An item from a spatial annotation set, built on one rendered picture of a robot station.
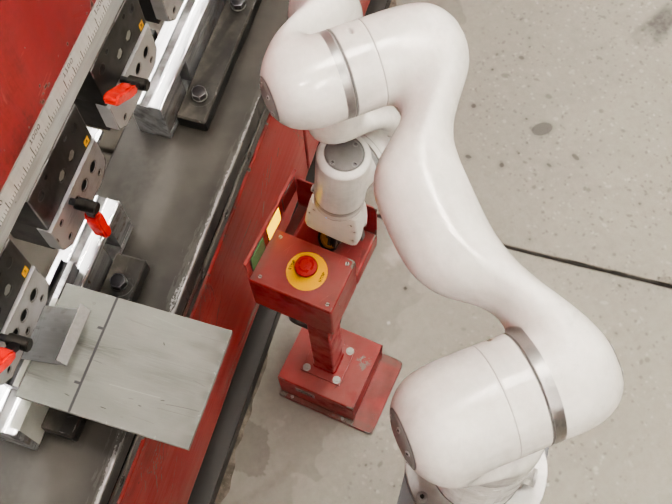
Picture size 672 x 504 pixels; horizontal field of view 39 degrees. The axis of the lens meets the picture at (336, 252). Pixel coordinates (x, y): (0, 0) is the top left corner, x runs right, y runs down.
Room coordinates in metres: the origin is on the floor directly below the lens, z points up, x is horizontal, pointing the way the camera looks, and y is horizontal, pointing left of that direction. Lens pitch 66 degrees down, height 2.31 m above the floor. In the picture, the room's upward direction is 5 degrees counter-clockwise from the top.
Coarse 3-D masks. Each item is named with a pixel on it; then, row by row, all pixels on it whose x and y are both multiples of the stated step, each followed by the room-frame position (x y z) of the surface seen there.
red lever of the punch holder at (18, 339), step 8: (0, 336) 0.42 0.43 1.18; (8, 336) 0.42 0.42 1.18; (16, 336) 0.42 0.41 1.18; (24, 336) 0.42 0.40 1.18; (8, 344) 0.41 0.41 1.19; (16, 344) 0.41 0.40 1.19; (24, 344) 0.41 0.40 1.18; (32, 344) 0.41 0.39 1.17; (0, 352) 0.39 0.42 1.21; (8, 352) 0.39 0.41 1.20; (16, 352) 0.40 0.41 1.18; (0, 360) 0.38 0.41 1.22; (8, 360) 0.38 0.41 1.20; (0, 368) 0.37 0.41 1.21
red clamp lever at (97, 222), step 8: (72, 200) 0.61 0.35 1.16; (80, 200) 0.61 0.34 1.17; (88, 200) 0.61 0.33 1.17; (80, 208) 0.60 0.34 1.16; (88, 208) 0.60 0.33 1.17; (96, 208) 0.60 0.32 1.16; (88, 216) 0.60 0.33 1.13; (96, 216) 0.60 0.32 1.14; (88, 224) 0.60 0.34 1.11; (96, 224) 0.60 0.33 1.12; (104, 224) 0.60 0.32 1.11; (96, 232) 0.60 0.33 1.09; (104, 232) 0.60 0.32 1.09
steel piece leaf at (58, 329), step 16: (80, 304) 0.50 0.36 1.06; (48, 320) 0.50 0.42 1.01; (64, 320) 0.50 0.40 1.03; (80, 320) 0.48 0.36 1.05; (32, 336) 0.49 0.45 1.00; (48, 336) 0.48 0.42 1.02; (64, 336) 0.47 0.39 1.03; (32, 352) 0.46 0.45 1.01; (48, 352) 0.45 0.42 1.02; (64, 352) 0.44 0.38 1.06
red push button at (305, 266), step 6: (300, 258) 0.66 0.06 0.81; (306, 258) 0.66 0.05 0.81; (312, 258) 0.66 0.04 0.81; (300, 264) 0.65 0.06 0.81; (306, 264) 0.64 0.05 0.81; (312, 264) 0.64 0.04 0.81; (300, 270) 0.63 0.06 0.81; (306, 270) 0.63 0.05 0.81; (312, 270) 0.63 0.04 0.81; (306, 276) 0.62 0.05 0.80
